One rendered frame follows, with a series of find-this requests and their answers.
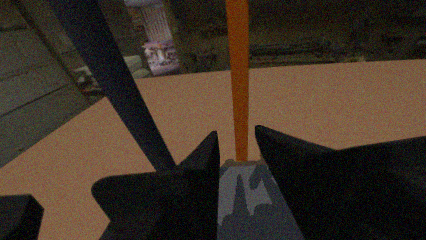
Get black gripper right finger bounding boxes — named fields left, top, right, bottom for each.
left=255, top=125, right=426, bottom=240

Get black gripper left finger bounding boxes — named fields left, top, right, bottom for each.
left=91, top=131, right=220, bottom=240

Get grey wire rig with two posts on flat base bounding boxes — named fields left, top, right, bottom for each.
left=46, top=0, right=305, bottom=240

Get orange handle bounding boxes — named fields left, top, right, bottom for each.
left=225, top=0, right=249, bottom=162

